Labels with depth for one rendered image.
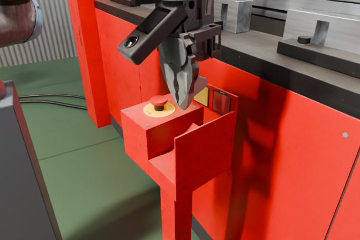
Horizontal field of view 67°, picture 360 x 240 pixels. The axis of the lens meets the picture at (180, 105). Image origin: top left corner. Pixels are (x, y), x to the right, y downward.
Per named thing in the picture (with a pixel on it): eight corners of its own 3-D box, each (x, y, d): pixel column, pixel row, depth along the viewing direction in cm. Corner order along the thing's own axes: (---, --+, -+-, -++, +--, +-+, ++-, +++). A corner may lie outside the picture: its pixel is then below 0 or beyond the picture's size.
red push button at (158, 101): (147, 111, 62) (145, 96, 60) (161, 105, 64) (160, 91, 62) (157, 118, 59) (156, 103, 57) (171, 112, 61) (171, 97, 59)
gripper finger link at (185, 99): (212, 106, 52) (212, 60, 47) (189, 118, 49) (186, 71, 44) (201, 100, 54) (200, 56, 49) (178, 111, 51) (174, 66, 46)
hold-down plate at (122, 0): (110, 0, 157) (109, -6, 156) (118, 0, 159) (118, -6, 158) (130, 7, 135) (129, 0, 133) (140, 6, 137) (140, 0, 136)
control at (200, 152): (125, 152, 66) (117, 85, 58) (175, 130, 75) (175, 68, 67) (175, 202, 53) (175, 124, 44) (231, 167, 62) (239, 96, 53)
